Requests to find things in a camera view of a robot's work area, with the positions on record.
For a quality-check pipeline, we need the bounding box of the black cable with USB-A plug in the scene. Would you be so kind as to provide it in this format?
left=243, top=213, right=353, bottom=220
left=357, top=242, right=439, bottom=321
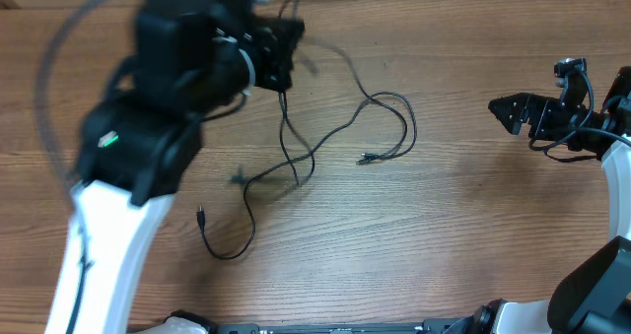
left=195, top=91, right=419, bottom=261

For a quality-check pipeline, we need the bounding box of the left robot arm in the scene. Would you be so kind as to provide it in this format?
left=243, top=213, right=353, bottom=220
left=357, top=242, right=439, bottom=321
left=46, top=0, right=305, bottom=333

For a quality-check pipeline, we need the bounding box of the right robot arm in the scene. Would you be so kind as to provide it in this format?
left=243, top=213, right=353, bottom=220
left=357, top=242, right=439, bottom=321
left=446, top=58, right=630, bottom=334

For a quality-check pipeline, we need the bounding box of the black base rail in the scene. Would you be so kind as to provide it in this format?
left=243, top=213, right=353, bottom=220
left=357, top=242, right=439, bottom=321
left=127, top=309, right=474, bottom=334

